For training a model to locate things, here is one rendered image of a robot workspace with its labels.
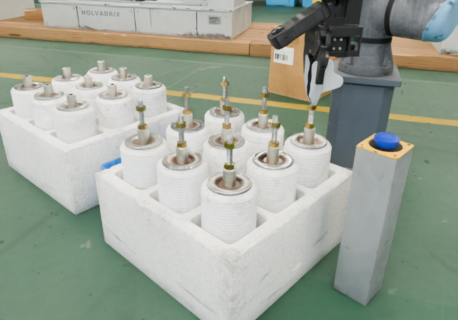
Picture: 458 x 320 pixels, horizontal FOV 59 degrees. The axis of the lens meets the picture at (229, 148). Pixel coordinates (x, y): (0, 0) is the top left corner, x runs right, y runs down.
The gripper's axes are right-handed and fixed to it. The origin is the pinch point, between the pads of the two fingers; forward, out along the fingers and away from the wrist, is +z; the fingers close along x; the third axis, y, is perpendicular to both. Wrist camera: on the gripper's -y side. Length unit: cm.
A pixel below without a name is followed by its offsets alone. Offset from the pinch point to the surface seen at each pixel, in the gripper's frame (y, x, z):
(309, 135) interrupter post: 0.3, -1.1, 7.7
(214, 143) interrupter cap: -18.7, 1.1, 9.1
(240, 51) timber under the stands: 22, 184, 32
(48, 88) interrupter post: -58, 36, 7
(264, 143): -7.4, 4.6, 11.5
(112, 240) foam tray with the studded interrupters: -41, 2, 32
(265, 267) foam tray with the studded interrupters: -12.6, -19.9, 23.4
